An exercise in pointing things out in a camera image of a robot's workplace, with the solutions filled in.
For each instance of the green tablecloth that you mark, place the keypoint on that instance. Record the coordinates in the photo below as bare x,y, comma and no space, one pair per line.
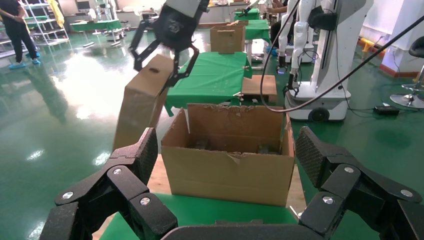
212,76
205,208
250,15
256,30

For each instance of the green covered table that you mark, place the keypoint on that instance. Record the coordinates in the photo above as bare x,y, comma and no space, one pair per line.
96,24

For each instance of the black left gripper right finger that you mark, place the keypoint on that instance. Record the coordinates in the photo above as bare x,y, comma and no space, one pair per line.
348,188

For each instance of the yellow hanging garment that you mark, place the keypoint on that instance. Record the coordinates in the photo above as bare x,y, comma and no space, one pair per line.
57,13

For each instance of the person in black clothes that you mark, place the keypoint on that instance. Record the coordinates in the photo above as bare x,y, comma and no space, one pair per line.
16,30

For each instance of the black foam block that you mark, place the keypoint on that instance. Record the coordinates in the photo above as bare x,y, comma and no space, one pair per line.
266,149
202,144

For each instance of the seated person dark clothes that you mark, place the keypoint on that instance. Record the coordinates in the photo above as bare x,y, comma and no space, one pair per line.
276,33

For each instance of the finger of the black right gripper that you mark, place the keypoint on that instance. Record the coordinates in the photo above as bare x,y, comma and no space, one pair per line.
191,63
136,59

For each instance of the white wheeled robot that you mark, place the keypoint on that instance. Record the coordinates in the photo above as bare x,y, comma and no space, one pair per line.
338,49

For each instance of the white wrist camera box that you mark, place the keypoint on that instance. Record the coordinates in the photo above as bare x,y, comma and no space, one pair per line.
182,6

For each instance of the black power adapter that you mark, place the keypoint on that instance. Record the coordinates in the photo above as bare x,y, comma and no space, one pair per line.
386,110

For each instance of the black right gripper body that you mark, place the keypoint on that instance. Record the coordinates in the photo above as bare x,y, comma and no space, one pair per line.
175,30

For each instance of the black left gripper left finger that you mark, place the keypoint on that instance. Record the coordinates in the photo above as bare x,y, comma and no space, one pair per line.
126,185

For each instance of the closed brown cardboard carton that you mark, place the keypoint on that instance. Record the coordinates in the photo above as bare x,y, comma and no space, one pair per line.
227,39

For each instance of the metal shelf rack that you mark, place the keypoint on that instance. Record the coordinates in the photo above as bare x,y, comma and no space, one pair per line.
53,41

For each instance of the large open cardboard carton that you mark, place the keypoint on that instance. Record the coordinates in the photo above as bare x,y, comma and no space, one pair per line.
228,179

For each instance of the yellow floor object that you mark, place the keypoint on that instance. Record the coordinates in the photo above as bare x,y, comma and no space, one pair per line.
367,43

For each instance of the black stool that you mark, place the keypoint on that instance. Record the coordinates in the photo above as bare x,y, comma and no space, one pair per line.
417,48

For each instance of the small brown cardboard box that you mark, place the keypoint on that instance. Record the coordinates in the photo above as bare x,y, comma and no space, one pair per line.
142,99

